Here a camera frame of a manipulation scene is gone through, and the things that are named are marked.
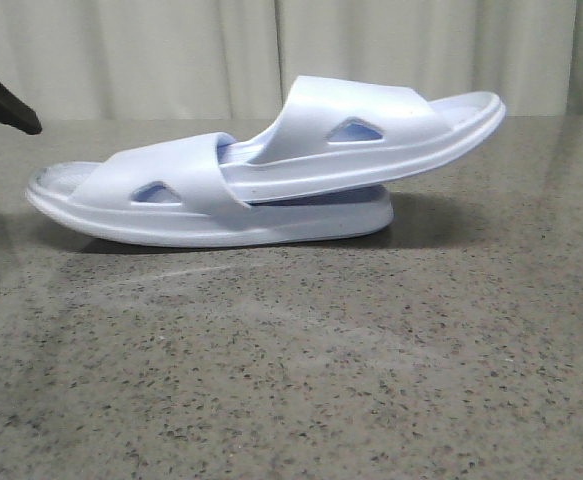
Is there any light blue slipper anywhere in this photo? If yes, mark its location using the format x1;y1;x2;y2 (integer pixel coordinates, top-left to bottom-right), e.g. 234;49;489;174
218;76;506;203
26;133;393;248

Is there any beige background curtain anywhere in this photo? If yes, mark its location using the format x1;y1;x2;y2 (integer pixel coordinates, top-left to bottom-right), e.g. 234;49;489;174
0;1;583;121

